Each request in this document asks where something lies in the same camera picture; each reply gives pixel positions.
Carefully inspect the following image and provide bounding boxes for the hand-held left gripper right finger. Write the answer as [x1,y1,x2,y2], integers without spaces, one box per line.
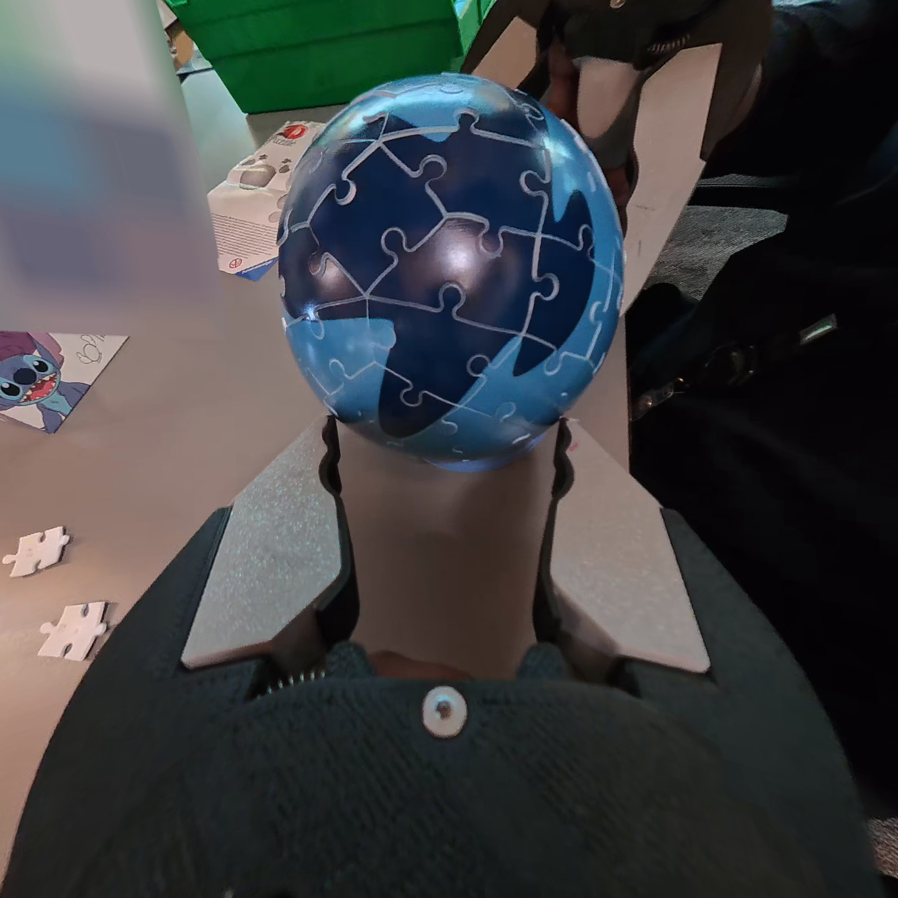
[532,418,711,678]

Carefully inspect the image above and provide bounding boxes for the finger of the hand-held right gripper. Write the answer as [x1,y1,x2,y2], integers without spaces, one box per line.
[471,17,562,99]
[572,43,724,313]

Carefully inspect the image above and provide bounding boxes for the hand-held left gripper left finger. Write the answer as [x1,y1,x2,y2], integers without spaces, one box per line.
[181,415,360,669]

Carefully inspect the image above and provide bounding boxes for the blue puzzle ball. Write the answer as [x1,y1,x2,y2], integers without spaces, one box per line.
[275,72,627,464]

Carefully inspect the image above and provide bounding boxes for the white puzzle piece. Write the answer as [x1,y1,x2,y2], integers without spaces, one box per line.
[38,601,112,662]
[2,526,71,578]

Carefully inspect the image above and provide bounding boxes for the cartoon printed puzzle box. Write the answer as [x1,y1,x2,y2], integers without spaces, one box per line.
[0,331,129,434]

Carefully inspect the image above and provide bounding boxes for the person's dark clothed torso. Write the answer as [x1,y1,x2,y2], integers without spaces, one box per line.
[624,232,898,843]

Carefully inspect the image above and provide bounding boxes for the green plastic bin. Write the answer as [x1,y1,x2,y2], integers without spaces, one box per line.
[165,0,495,115]

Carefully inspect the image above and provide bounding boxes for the white instruction leaflet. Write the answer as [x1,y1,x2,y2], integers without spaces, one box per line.
[207,121,327,282]

